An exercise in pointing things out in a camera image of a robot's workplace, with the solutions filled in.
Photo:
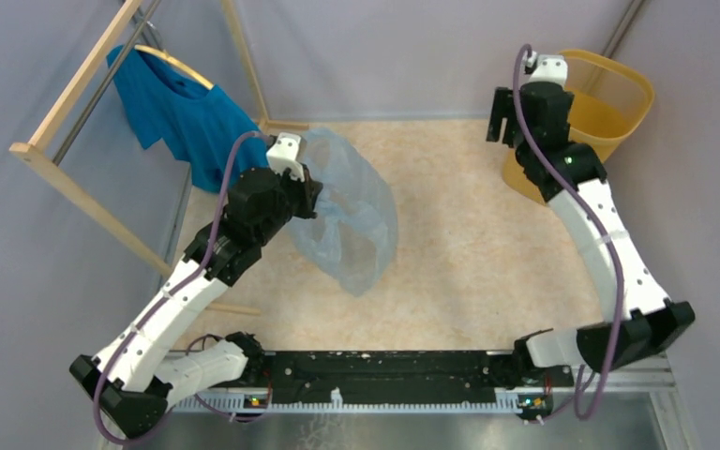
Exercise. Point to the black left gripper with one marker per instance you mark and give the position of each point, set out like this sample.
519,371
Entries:
309,190

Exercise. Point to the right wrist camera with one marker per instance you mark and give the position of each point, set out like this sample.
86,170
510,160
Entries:
548,68

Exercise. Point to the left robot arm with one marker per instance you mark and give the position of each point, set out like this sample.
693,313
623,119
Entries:
132,381

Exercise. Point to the blue t-shirt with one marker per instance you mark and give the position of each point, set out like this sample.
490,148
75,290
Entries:
199,125

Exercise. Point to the yellow mesh trash bin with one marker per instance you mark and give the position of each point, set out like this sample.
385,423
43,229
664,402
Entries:
611,100

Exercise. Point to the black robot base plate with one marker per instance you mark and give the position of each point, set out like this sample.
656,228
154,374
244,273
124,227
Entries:
400,377

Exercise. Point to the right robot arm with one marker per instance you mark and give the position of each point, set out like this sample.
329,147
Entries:
639,318

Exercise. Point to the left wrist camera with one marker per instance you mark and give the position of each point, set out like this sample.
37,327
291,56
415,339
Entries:
282,156

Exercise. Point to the light blue trash bag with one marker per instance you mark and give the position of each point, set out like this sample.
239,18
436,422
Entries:
354,236

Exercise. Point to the wooden clothes hanger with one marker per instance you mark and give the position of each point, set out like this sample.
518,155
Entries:
175,63

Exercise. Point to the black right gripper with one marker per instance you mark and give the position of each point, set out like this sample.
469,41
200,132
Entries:
502,108

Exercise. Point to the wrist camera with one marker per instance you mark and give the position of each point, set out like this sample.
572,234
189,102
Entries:
282,156
548,68

